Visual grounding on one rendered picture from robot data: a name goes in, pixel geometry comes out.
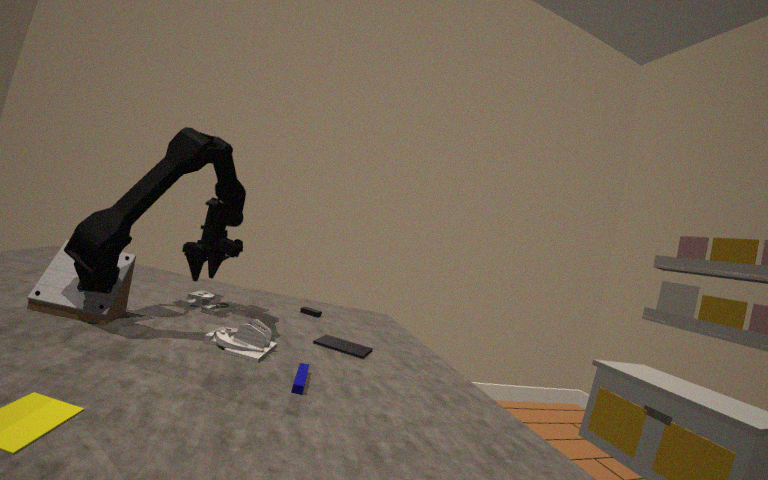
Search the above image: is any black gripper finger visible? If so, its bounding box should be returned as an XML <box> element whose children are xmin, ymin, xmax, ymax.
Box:
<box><xmin>184</xmin><ymin>253</ymin><xmax>210</xmax><ymax>282</ymax></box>
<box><xmin>208</xmin><ymin>253</ymin><xmax>229</xmax><ymax>278</ymax></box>

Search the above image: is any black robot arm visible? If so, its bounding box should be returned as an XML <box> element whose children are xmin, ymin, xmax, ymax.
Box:
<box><xmin>64</xmin><ymin>127</ymin><xmax>246</xmax><ymax>294</ymax></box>

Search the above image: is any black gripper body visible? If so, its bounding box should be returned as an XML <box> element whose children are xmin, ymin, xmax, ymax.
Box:
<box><xmin>182</xmin><ymin>222</ymin><xmax>227</xmax><ymax>258</ymax></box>

